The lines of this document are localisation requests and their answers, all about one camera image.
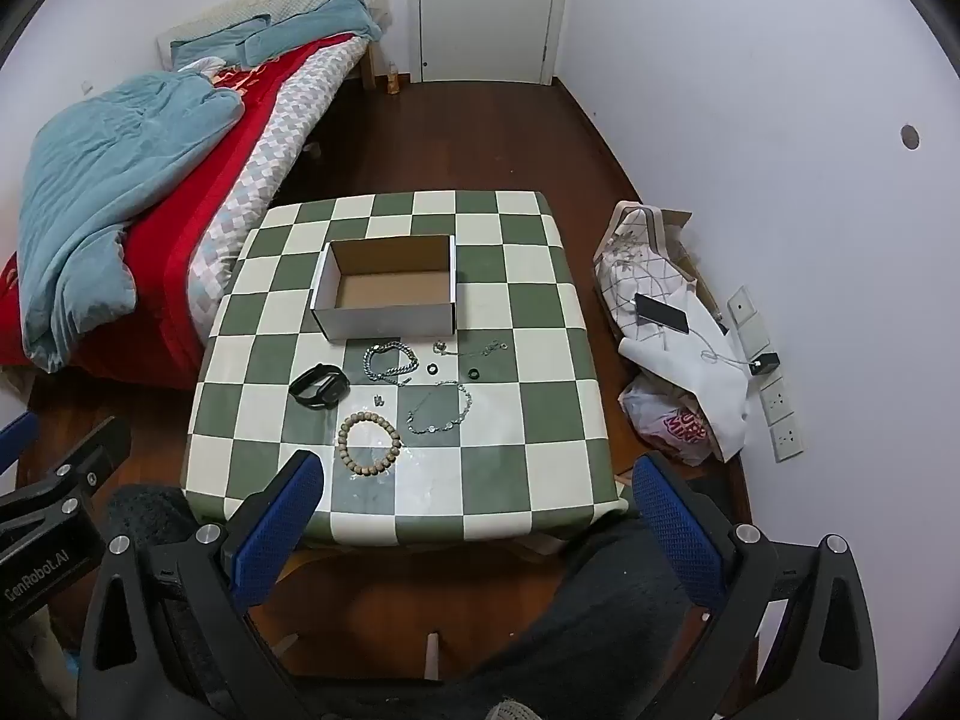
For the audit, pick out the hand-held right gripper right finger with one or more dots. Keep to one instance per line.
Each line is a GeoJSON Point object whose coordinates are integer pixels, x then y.
{"type": "Point", "coordinates": [679, 532]}

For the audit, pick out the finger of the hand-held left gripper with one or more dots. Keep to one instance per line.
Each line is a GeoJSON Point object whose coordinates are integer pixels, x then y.
{"type": "Point", "coordinates": [86, 461]}
{"type": "Point", "coordinates": [16, 441]}

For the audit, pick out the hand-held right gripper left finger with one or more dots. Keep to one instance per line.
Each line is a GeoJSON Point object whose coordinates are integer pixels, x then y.
{"type": "Point", "coordinates": [274, 536]}

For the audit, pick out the white cardboard box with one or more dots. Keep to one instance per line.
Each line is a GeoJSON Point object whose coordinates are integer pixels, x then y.
{"type": "Point", "coordinates": [390, 322]}

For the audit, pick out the white plastic bag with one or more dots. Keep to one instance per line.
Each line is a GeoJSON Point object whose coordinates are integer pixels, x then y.
{"type": "Point", "coordinates": [664, 420]}

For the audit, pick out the person's dark pants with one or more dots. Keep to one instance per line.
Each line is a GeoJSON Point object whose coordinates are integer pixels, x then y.
{"type": "Point", "coordinates": [592, 615]}

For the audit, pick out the white cloth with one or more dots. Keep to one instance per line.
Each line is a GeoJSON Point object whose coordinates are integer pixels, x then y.
{"type": "Point", "coordinates": [697, 382]}

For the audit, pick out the black charger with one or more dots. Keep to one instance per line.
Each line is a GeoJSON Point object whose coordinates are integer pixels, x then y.
{"type": "Point", "coordinates": [765, 364]}

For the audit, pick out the green checkered tablecloth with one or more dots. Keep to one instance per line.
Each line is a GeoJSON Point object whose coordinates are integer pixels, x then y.
{"type": "Point", "coordinates": [525, 420]}

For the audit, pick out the wooden table leg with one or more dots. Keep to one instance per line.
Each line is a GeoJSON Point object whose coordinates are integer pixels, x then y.
{"type": "Point", "coordinates": [433, 656]}

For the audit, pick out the red blanket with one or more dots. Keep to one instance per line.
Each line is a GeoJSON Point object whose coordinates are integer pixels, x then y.
{"type": "Point", "coordinates": [161, 255]}

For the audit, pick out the black smartphone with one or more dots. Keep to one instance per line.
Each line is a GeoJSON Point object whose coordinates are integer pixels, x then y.
{"type": "Point", "coordinates": [662, 313]}

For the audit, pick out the person's grey shoe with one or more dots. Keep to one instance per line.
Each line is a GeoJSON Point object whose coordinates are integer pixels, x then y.
{"type": "Point", "coordinates": [514, 711]}

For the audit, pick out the patterned tote bag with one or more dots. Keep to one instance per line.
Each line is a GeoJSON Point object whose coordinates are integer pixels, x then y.
{"type": "Point", "coordinates": [637, 255]}

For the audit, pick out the teal duvet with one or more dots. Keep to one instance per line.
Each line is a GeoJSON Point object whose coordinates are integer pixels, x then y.
{"type": "Point", "coordinates": [120, 165]}

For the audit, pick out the checkered bed sheet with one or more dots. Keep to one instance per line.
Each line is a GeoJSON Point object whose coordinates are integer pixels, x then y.
{"type": "Point", "coordinates": [262, 165]}

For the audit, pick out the teal pillow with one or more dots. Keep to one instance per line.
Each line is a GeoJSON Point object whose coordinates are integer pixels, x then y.
{"type": "Point", "coordinates": [217, 45]}

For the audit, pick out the small bottle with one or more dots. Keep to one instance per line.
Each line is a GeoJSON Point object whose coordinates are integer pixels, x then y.
{"type": "Point", "coordinates": [393, 82]}

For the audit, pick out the cream padded headboard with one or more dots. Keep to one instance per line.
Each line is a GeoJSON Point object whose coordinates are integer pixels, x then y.
{"type": "Point", "coordinates": [225, 4]}

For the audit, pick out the white door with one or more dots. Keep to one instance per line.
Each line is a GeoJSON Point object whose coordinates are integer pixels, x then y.
{"type": "Point", "coordinates": [487, 7]}

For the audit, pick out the white wall socket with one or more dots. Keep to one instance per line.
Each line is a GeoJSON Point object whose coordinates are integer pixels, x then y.
{"type": "Point", "coordinates": [787, 441]}
{"type": "Point", "coordinates": [756, 336]}
{"type": "Point", "coordinates": [775, 399]}
{"type": "Point", "coordinates": [742, 306]}

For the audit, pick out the round wall hole cap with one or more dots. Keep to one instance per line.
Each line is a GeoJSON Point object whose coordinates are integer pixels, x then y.
{"type": "Point", "coordinates": [910, 136]}

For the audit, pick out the wooden bed frame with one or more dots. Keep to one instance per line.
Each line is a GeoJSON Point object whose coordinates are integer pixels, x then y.
{"type": "Point", "coordinates": [369, 67]}

